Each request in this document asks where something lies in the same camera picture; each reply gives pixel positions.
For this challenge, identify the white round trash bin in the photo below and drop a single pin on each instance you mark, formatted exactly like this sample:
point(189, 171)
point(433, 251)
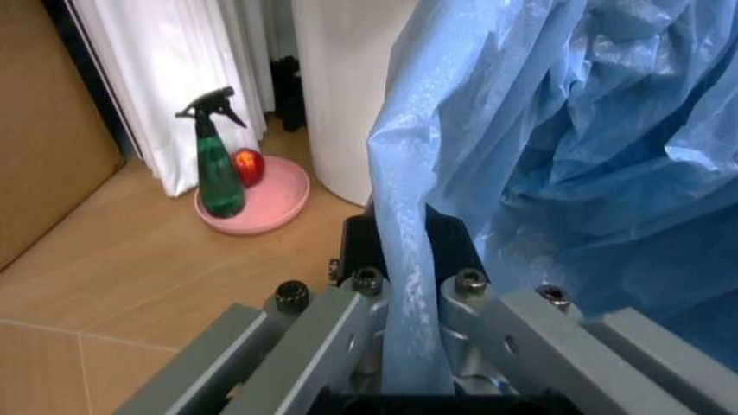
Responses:
point(340, 99)

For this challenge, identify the blue plastic trash bag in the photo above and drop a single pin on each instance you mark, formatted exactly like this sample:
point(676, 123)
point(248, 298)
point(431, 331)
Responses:
point(553, 142)

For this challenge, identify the pink round plate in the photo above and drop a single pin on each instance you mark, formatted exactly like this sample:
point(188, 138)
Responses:
point(271, 199)

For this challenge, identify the red apple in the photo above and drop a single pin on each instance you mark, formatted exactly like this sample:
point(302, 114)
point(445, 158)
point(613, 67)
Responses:
point(249, 167)

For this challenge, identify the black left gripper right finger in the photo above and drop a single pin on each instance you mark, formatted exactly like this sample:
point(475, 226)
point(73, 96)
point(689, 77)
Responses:
point(519, 341)

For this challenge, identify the brown cardboard board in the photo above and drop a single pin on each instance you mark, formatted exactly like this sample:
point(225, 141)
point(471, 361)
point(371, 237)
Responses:
point(46, 129)

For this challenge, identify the white curtain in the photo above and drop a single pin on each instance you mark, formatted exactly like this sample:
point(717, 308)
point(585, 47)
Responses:
point(173, 86)

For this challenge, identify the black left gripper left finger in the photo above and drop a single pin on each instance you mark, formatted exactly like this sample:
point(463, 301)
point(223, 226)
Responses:
point(300, 333)

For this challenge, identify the green spray bottle black trigger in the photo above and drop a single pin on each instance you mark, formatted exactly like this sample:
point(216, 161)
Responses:
point(218, 160)

